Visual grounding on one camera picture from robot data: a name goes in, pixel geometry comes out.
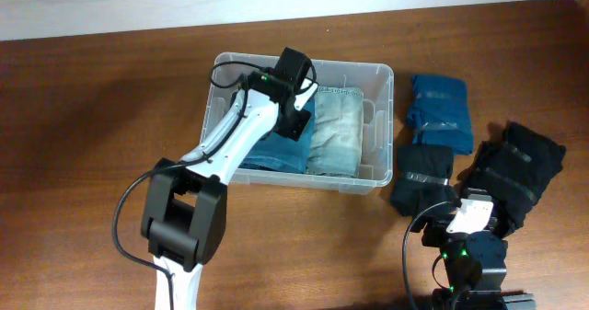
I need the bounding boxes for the dark blue jeans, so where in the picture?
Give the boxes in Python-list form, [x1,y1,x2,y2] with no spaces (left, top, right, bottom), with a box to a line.
[239,98,315,174]

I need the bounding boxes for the light blue jeans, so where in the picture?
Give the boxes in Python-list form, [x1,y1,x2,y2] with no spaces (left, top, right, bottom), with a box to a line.
[306,86,364,178]

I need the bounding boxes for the small black cloth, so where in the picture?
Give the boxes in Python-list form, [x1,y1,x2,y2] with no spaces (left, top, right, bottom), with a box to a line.
[390,144,457,217]

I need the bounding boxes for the large black cloth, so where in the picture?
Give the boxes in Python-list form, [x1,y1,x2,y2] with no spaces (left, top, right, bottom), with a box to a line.
[463,121,567,237]

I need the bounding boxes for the teal cloth with tape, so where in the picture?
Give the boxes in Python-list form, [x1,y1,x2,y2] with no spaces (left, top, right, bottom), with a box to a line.
[405,75,474,155]

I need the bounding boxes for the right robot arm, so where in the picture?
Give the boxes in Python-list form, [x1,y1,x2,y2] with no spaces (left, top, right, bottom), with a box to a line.
[422,188,537,310]

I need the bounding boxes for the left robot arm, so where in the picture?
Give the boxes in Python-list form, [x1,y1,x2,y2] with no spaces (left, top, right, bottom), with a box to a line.
[141,48,318,309]

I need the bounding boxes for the clear plastic storage bin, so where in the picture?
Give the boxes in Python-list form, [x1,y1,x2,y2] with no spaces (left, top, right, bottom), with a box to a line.
[201,52,394,195]

